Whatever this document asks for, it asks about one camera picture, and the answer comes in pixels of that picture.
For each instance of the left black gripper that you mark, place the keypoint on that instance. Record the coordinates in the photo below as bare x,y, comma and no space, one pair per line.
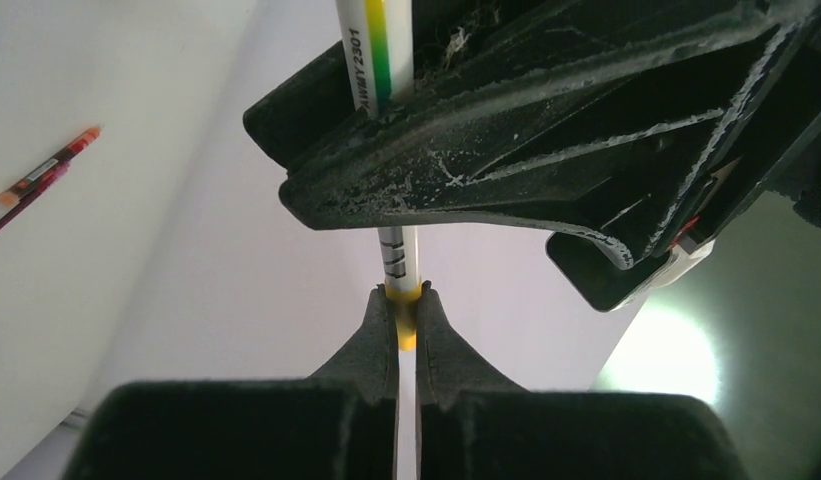
544,57

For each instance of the dark red gel pen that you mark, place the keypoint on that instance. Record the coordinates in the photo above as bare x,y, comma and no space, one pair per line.
12,196

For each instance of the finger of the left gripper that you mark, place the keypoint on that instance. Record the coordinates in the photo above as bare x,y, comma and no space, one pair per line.
615,169

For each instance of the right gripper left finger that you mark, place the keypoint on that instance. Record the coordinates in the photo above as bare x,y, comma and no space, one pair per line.
340,422

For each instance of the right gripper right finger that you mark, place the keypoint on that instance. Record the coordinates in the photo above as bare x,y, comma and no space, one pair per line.
473,422

